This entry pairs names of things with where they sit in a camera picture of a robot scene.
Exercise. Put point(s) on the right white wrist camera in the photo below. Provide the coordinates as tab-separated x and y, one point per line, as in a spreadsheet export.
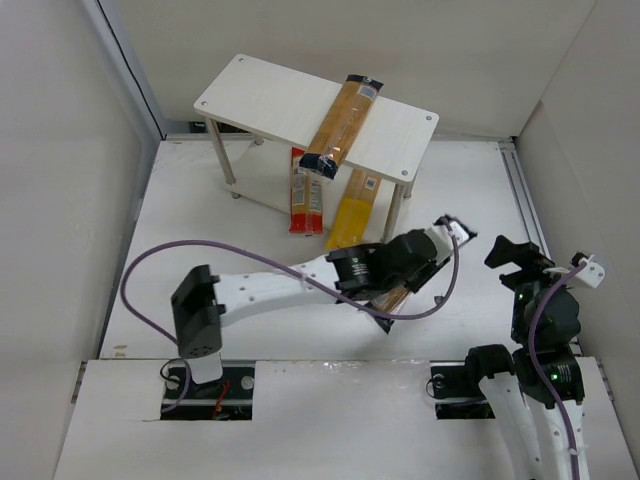
591	272

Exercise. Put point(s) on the aluminium rail right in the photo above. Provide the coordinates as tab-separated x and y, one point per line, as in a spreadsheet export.
513	167

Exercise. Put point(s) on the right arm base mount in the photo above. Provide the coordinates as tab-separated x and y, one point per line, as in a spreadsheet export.
455	397

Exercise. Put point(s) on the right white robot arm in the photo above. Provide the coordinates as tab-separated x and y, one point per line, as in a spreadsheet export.
536	393

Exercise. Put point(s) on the red spaghetti bag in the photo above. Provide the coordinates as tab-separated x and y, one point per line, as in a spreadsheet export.
306	202

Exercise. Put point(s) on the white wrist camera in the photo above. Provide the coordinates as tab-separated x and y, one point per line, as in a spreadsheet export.
442	233
591	272

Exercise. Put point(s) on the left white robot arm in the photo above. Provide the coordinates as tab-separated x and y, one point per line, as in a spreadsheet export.
204	303

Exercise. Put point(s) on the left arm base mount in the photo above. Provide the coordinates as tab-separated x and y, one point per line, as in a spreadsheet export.
229	398

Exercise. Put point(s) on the white two-tier shelf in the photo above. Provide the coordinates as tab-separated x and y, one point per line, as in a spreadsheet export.
257	112

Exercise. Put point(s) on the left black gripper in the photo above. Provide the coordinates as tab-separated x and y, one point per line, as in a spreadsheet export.
395	307

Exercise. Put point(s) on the yellow spaghetti bag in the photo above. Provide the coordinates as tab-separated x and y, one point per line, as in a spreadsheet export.
354	210

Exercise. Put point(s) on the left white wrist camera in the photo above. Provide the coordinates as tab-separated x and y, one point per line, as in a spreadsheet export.
442	233

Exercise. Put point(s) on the black-ended spaghetti bag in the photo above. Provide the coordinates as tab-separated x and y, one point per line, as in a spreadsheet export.
341	125
388	304

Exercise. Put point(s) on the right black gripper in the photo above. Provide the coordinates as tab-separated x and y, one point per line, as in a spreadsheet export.
523	270

